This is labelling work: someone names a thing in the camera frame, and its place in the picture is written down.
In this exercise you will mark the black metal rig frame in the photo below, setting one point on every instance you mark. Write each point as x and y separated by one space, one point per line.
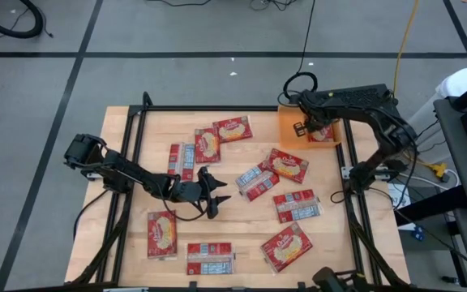
217 108

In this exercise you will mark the black support beam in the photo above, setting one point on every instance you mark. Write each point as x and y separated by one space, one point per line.
432 207

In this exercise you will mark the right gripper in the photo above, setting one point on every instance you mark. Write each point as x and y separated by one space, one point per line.
314 115

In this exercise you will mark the small black plug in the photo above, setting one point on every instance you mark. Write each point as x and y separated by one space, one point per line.
448 279

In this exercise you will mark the white tall cylinder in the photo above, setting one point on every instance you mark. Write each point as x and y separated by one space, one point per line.
460 83

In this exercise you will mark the red popcorn bag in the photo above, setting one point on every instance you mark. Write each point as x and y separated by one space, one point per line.
323 136
296 206
232 130
181 160
287 165
162 234
207 145
210 258
286 247
258 184

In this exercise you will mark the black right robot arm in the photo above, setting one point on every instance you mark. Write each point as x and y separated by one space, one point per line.
351 109

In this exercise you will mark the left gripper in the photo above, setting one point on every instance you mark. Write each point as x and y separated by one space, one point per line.
191 192

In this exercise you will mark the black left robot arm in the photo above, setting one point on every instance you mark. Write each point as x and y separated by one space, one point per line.
128 170

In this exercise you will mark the white paper sheet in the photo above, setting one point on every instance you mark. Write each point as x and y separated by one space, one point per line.
399 200

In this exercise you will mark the orange plastic basket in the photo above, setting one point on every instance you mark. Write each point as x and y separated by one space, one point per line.
288 138

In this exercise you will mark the black perforated computer case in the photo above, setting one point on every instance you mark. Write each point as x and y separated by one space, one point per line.
363 94

